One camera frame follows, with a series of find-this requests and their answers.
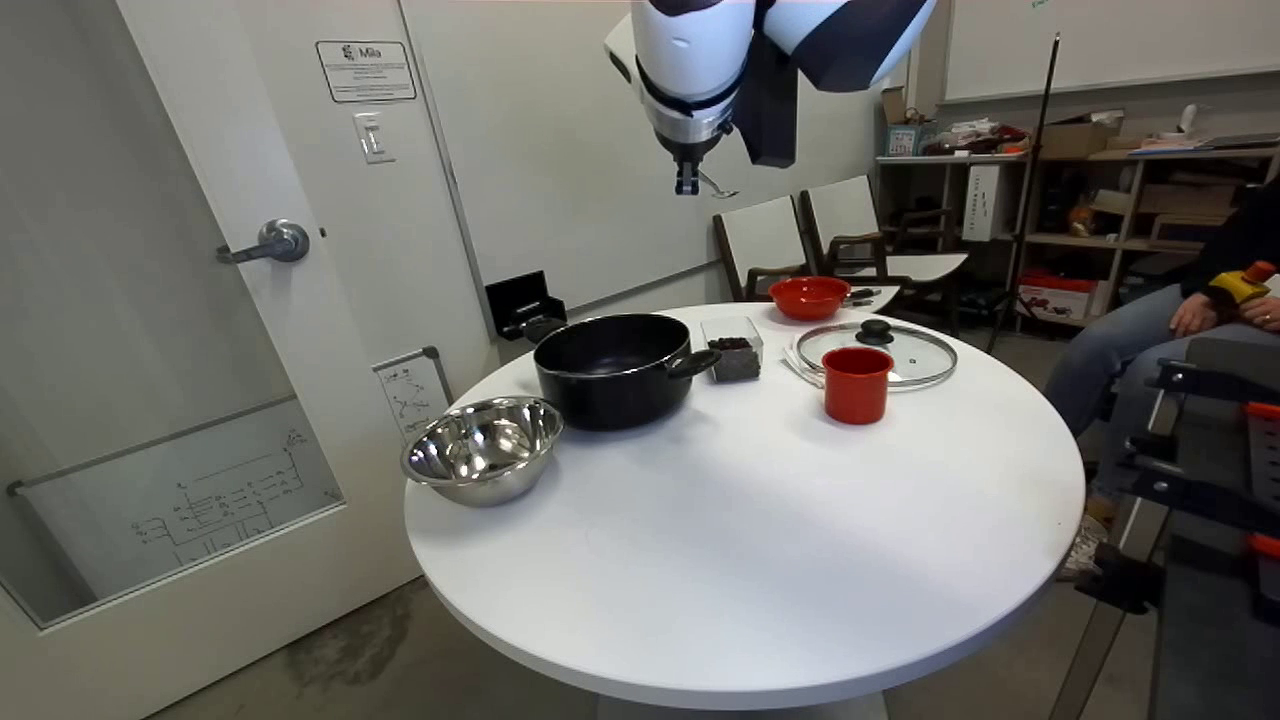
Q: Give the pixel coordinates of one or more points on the red plastic bowl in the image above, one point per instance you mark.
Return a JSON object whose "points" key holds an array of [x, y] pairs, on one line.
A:
{"points": [[809, 296]]}

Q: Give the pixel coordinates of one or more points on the red metal cup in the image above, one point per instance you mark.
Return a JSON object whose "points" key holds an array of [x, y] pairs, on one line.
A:
{"points": [[857, 386]]}

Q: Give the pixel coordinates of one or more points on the white door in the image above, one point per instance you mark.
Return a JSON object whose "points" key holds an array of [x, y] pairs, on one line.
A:
{"points": [[162, 335]]}

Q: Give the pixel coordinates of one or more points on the white wall sign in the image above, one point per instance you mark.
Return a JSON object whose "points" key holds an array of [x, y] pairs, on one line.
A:
{"points": [[365, 70]]}

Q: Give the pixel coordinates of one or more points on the black cooking pot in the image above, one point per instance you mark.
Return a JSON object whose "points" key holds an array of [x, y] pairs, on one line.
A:
{"points": [[613, 372]]}

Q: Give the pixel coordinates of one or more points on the seated person in jeans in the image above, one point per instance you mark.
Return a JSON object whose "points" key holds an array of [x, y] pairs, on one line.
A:
{"points": [[1120, 347]]}

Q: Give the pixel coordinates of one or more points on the black robot cart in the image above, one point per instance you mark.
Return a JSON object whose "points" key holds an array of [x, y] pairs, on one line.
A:
{"points": [[1207, 561]]}

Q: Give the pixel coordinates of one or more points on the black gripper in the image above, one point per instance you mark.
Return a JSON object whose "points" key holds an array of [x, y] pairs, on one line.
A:
{"points": [[690, 159]]}

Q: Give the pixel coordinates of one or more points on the white panel chair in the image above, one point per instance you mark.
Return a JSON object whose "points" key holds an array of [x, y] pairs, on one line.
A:
{"points": [[762, 242], [847, 214]]}

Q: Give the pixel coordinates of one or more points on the stainless steel mixing bowl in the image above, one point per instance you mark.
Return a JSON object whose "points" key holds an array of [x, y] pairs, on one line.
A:
{"points": [[481, 452]]}

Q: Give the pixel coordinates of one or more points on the orange black clamp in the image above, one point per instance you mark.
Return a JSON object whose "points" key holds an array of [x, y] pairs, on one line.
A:
{"points": [[1266, 410], [1266, 547]]}

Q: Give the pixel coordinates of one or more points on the black tripod pole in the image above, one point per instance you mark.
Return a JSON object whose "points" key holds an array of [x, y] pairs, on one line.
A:
{"points": [[1039, 172]]}

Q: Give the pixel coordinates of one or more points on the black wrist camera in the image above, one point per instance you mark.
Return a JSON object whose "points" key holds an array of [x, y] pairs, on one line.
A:
{"points": [[766, 115]]}

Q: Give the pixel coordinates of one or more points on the wooden storage shelf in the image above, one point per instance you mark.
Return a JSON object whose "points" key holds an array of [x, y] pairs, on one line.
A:
{"points": [[1105, 200]]}

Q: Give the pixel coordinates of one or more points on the white low side table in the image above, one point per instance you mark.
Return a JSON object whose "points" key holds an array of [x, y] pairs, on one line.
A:
{"points": [[925, 267]]}

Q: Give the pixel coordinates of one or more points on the yellow hand controller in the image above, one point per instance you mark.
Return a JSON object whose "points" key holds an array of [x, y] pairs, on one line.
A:
{"points": [[1235, 282]]}

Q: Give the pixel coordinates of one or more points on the glass pot lid black knob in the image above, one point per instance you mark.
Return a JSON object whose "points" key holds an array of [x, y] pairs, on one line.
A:
{"points": [[923, 357]]}

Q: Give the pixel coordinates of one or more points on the white light switch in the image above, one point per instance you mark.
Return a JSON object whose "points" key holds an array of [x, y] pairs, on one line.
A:
{"points": [[374, 136]]}

